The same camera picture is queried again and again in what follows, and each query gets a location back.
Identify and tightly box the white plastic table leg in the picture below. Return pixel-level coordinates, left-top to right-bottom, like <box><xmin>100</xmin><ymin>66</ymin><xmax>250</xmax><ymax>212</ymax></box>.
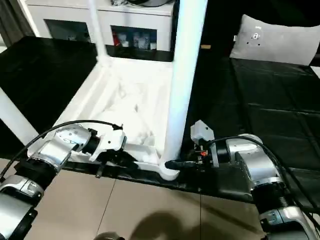
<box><xmin>87</xmin><ymin>0</ymin><xmax>111</xmax><ymax>66</ymax></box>
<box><xmin>0</xmin><ymin>87</ymin><xmax>42</xmax><ymax>151</ymax></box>
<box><xmin>163</xmin><ymin>0</ymin><xmax>209</xmax><ymax>164</ymax></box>

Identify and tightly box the black work mat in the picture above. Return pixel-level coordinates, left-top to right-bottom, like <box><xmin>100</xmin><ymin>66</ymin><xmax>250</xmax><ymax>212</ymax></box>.
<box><xmin>0</xmin><ymin>36</ymin><xmax>320</xmax><ymax>208</ymax></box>

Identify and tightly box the grey cushion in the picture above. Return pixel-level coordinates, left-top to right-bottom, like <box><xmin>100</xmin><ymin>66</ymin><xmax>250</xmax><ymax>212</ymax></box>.
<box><xmin>229</xmin><ymin>14</ymin><xmax>320</xmax><ymax>66</ymax></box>

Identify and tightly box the white glass-door cabinet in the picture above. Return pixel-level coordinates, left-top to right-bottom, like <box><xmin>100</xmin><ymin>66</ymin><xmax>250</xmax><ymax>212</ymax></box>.
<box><xmin>24</xmin><ymin>0</ymin><xmax>175</xmax><ymax>53</ymax></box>

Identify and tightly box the grey helmet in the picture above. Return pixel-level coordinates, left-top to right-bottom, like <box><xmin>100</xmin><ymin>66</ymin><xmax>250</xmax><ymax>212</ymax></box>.
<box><xmin>126</xmin><ymin>0</ymin><xmax>174</xmax><ymax>7</ymax></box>

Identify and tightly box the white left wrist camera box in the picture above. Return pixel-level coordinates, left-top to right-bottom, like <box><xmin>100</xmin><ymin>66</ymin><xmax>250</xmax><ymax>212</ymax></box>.
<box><xmin>88</xmin><ymin>128</ymin><xmax>127</xmax><ymax>162</ymax></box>

